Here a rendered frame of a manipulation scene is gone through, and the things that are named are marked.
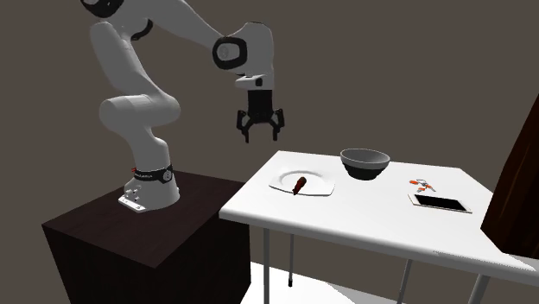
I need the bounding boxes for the dark brown curtain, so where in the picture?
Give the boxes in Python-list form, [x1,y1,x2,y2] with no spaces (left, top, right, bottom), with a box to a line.
[480,93,539,260]

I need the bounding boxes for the white tablet with black screen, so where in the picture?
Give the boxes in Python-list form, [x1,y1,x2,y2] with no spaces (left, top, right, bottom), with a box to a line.
[407,193,473,214]

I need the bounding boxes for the black bowl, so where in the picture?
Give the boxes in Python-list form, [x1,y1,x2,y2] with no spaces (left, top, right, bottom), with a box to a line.
[339,148,391,181]

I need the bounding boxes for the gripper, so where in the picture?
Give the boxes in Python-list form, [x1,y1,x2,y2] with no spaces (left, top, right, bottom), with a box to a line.
[236,88,285,144]

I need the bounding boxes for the white plate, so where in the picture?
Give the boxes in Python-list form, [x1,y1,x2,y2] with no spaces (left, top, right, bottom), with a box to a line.
[269,168,337,197]

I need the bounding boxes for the dark robot stand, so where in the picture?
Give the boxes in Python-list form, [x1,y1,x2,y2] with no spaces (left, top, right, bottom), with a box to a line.
[41,170,252,304]

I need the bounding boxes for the orange keys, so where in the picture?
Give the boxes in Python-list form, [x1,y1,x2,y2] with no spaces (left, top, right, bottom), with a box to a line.
[409,178,437,193]

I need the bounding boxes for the white table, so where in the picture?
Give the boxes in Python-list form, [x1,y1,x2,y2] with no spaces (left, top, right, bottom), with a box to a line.
[218,149,539,304]

